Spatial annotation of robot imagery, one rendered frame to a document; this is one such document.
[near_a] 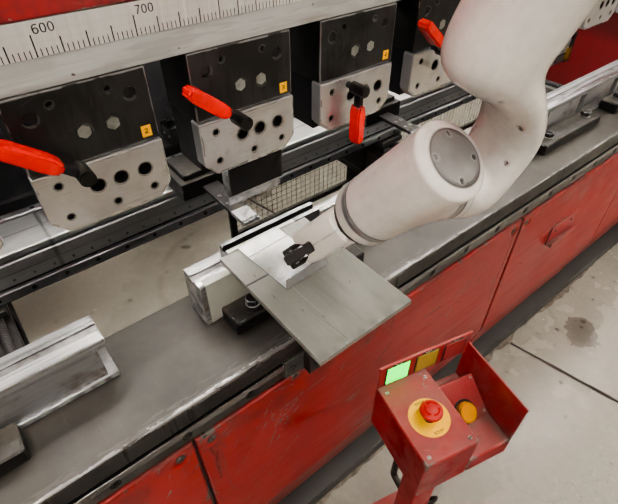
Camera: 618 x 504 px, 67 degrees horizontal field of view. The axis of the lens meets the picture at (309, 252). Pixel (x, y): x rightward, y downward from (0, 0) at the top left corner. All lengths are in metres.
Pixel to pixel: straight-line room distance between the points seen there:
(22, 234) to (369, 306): 0.64
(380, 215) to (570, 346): 1.73
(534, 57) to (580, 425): 1.66
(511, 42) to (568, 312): 1.96
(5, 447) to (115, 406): 0.14
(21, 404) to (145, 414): 0.17
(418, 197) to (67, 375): 0.58
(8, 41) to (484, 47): 0.41
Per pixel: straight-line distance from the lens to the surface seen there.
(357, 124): 0.76
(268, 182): 0.80
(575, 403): 2.01
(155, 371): 0.83
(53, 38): 0.55
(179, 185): 0.95
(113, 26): 0.56
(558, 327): 2.22
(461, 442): 0.87
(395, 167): 0.46
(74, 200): 0.61
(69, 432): 0.82
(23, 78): 0.55
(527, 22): 0.40
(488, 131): 0.53
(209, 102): 0.58
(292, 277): 0.72
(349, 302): 0.72
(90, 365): 0.81
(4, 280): 0.99
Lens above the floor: 1.53
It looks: 42 degrees down
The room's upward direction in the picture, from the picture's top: straight up
